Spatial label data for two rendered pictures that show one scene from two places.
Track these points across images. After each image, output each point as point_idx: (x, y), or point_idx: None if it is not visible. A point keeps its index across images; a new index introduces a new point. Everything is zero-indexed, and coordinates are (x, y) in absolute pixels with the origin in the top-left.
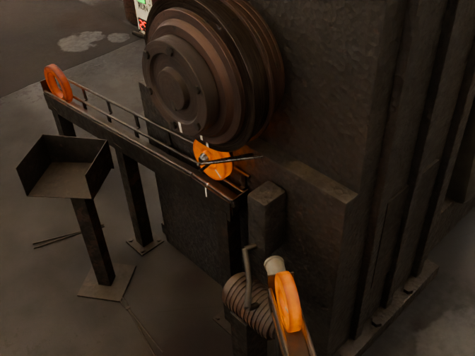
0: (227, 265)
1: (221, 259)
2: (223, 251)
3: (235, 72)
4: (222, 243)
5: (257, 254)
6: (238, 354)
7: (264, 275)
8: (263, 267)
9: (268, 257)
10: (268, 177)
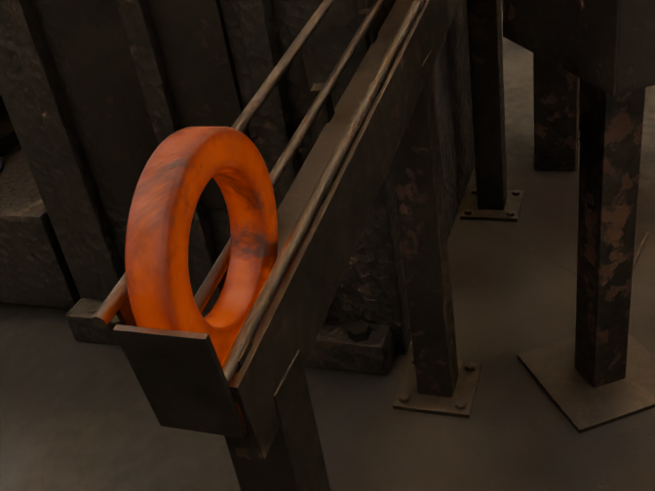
0: (501, 49)
1: (499, 49)
2: (499, 19)
3: None
4: (498, 0)
5: (455, 35)
6: (578, 94)
7: (461, 68)
8: (459, 52)
9: (459, 15)
10: None
